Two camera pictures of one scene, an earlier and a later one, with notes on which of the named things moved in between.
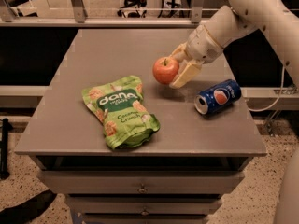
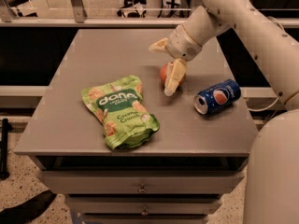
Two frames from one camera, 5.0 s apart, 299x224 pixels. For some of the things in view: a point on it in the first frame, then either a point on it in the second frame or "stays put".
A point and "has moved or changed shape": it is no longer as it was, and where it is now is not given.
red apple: x=165 y=70 has moved or changed shape
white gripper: x=204 y=48 to x=181 y=45
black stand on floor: x=6 y=126 stays put
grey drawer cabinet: x=178 y=176 stays put
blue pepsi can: x=218 y=96 stays put
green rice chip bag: x=121 y=108 stays put
